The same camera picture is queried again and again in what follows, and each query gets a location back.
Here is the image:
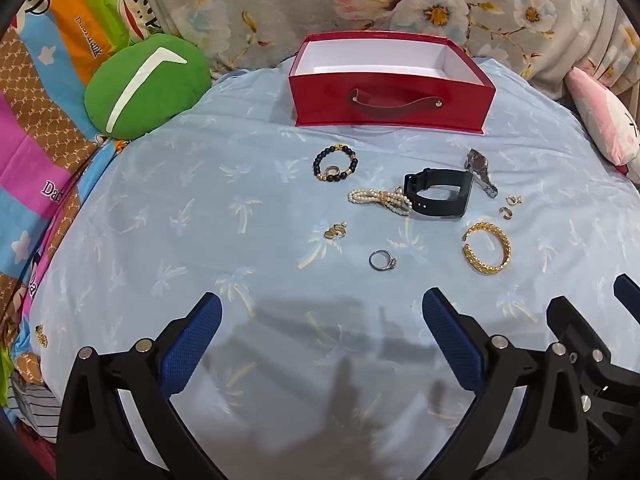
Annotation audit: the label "grey floral blanket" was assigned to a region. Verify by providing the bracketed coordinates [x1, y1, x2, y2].
[132, 0, 640, 106]

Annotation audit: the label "light blue palm-print sheet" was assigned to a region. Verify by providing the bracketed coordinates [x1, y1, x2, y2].
[30, 55, 640, 480]

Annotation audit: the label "green round pillow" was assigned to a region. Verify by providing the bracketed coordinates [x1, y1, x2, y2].
[84, 34, 212, 140]

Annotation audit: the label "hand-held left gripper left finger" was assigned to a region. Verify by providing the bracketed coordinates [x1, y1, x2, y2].
[55, 291, 236, 480]

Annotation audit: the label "black smartwatch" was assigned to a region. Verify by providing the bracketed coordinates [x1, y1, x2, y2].
[403, 167, 474, 221]

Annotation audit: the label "gold chain bangle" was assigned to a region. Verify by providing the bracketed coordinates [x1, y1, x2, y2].
[461, 222, 513, 276]

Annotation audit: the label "silver wristwatch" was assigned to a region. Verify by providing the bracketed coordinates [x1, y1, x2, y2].
[463, 148, 499, 198]

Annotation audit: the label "pink plush toy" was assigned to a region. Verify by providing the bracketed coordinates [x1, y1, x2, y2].
[564, 66, 640, 183]

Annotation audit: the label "black bead bracelet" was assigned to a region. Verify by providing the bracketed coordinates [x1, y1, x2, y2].
[313, 144, 359, 183]

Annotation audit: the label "silver gem ring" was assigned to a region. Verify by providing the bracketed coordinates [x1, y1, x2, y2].
[369, 250, 398, 272]

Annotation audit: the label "red cardboard box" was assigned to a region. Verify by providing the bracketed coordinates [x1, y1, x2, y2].
[288, 31, 497, 137]

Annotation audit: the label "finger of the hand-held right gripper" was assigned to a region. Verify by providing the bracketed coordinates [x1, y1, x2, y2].
[613, 273, 640, 314]
[546, 296, 615, 377]

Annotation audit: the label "pearl bracelet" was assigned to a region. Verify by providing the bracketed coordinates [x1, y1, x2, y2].
[348, 186, 414, 217]

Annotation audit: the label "colourful cartoon bedsheet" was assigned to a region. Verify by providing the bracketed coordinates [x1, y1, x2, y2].
[0, 0, 168, 461]

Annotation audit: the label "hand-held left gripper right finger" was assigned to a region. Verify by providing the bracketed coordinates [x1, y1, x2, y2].
[421, 287, 588, 480]

